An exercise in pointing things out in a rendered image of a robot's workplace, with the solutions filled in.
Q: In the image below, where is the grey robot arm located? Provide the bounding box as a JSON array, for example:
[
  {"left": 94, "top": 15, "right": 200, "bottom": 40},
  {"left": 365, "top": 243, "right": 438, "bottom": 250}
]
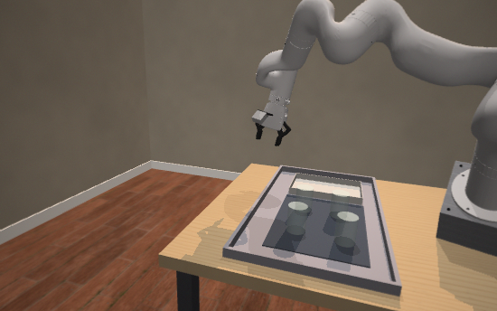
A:
[{"left": 256, "top": 0, "right": 497, "bottom": 223}]

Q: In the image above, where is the clear glass jar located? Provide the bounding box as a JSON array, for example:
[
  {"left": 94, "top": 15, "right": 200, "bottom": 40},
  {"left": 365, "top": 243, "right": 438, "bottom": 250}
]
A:
[
  {"left": 295, "top": 184, "right": 314, "bottom": 212},
  {"left": 334, "top": 212, "right": 359, "bottom": 248},
  {"left": 329, "top": 190, "right": 350, "bottom": 219},
  {"left": 286, "top": 202, "right": 308, "bottom": 235}
]

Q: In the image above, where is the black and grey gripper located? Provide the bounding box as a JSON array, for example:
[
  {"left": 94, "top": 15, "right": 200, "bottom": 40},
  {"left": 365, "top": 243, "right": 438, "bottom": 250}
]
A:
[{"left": 255, "top": 102, "right": 291, "bottom": 146}]

